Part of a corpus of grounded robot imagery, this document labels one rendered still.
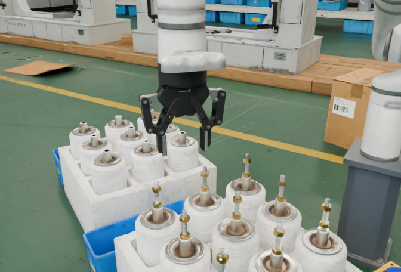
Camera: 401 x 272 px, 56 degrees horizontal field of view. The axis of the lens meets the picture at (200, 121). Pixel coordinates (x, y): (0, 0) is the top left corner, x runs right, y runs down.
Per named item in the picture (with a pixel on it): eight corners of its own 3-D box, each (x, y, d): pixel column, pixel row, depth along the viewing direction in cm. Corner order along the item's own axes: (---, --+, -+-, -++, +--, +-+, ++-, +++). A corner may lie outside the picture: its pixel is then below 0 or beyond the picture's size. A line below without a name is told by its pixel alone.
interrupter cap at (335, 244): (332, 229, 77) (332, 226, 77) (349, 255, 70) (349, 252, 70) (296, 231, 77) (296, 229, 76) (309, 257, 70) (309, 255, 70)
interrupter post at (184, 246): (176, 252, 71) (175, 237, 70) (184, 245, 73) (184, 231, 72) (185, 257, 70) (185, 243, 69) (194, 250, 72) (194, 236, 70)
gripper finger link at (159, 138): (162, 120, 61) (163, 148, 63) (144, 122, 60) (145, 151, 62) (164, 124, 60) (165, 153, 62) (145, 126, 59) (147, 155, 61)
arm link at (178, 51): (163, 75, 50) (162, 27, 48) (148, 57, 60) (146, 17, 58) (228, 70, 52) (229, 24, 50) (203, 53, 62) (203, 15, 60)
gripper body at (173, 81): (201, 49, 62) (201, 104, 66) (150, 53, 60) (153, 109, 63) (216, 59, 55) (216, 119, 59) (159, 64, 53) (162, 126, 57)
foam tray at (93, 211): (163, 166, 154) (162, 124, 147) (216, 215, 123) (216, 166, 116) (64, 192, 135) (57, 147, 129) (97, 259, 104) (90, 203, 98)
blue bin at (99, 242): (184, 231, 115) (183, 197, 111) (203, 252, 107) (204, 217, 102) (86, 270, 101) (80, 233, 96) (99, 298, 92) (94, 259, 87)
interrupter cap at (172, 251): (156, 253, 71) (156, 250, 71) (183, 233, 76) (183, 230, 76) (187, 272, 66) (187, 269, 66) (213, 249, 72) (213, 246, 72)
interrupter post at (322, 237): (324, 238, 75) (327, 225, 74) (330, 247, 73) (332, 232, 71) (312, 239, 75) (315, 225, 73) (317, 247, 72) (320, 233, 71)
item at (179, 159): (189, 181, 129) (188, 133, 122) (203, 195, 121) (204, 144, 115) (163, 189, 125) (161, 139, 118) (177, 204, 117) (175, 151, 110)
